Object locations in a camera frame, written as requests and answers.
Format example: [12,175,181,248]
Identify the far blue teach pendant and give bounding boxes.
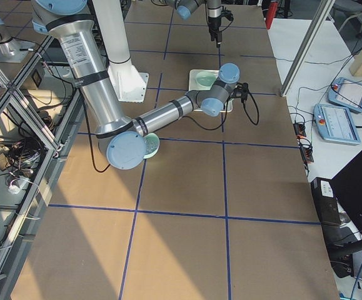
[328,77,362,113]

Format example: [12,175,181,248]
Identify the aluminium frame post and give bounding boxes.
[280,0,335,97]

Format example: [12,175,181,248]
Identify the cream bear tray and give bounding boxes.
[188,69,233,116]

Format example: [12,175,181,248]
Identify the near blue teach pendant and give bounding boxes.
[313,104,361,145]

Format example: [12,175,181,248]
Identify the blue teach pendant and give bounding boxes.
[313,104,361,145]
[328,77,362,113]

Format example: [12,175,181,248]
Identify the red fire extinguisher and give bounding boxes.
[265,0,278,30]

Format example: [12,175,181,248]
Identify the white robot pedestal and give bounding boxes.
[93,0,149,103]

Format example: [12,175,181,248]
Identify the green bowl with ice cubes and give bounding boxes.
[143,132,160,159]

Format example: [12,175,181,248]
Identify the black computer box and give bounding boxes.
[311,177,342,227]

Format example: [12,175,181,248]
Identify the orange black power strip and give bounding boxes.
[293,122,314,164]

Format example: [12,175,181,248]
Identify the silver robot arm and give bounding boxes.
[151,0,226,48]
[31,1,240,169]

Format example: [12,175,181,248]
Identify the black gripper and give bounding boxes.
[208,17,221,48]

